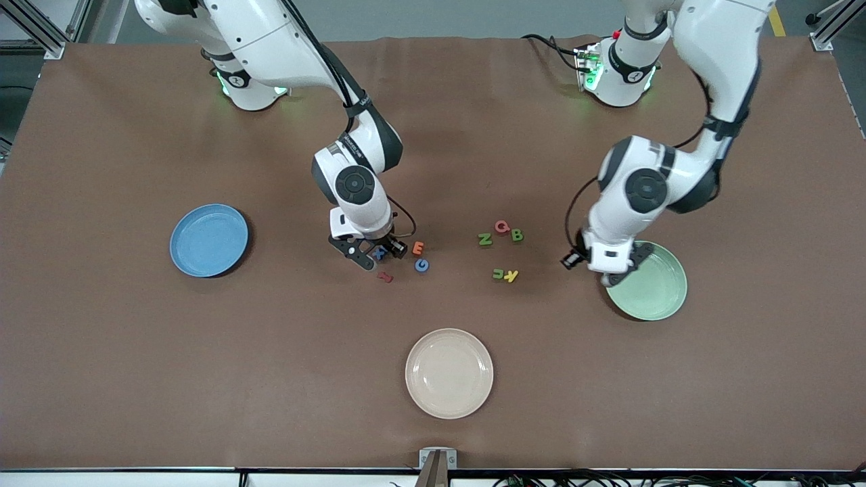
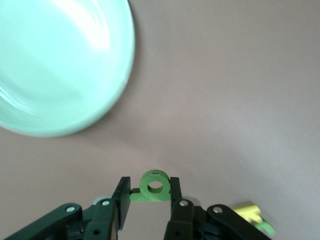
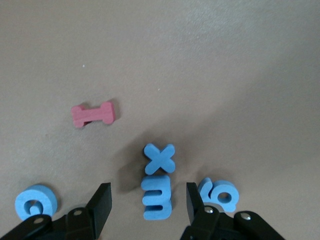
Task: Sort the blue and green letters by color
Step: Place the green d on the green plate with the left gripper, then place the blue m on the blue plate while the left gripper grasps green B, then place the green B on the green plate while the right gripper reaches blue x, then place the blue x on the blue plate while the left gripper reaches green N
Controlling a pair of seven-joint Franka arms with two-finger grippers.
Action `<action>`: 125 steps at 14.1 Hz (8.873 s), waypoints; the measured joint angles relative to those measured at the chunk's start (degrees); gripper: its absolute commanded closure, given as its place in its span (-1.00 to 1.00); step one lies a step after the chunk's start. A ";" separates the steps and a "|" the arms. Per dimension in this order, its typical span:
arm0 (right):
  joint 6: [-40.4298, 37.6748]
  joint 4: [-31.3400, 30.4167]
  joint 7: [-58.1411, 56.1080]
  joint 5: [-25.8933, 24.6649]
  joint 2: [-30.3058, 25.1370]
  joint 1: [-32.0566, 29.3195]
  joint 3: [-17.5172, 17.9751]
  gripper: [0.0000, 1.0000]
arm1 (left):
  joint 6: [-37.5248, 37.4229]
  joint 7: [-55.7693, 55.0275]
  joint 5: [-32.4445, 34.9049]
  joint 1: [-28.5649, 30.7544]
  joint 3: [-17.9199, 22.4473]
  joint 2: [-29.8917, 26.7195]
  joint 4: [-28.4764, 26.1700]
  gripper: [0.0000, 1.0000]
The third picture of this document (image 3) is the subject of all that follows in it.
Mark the brown table cover sheet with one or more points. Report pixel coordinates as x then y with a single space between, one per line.
175 62

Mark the blue lowercase letter g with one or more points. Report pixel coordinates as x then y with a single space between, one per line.
230 190

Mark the blue capital letter G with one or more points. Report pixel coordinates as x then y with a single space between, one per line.
47 197

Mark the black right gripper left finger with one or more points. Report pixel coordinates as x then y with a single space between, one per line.
82 220

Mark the blue letter x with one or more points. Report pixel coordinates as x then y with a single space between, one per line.
160 160

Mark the red letter I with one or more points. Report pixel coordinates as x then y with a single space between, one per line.
92 115

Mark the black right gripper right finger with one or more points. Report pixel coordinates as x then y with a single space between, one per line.
210 225

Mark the blue letter m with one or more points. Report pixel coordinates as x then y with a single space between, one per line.
156 186

